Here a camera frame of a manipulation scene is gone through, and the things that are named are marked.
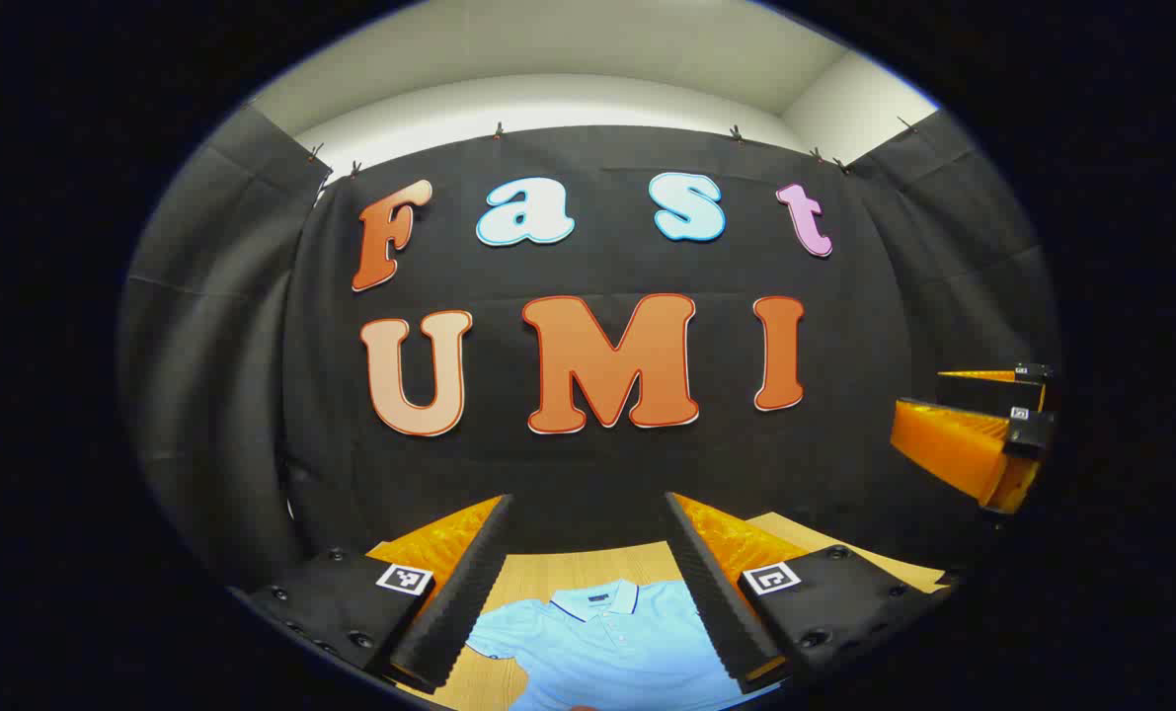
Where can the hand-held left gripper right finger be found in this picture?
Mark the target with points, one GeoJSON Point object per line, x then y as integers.
{"type": "Point", "coordinates": [721, 602]}

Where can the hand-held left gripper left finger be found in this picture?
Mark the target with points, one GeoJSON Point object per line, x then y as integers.
{"type": "Point", "coordinates": [459, 612]}

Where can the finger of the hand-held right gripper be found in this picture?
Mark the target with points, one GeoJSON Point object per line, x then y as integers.
{"type": "Point", "coordinates": [953, 444]}
{"type": "Point", "coordinates": [992, 390]}

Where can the light blue T-shirt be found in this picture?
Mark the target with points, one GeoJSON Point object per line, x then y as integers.
{"type": "Point", "coordinates": [607, 652]}

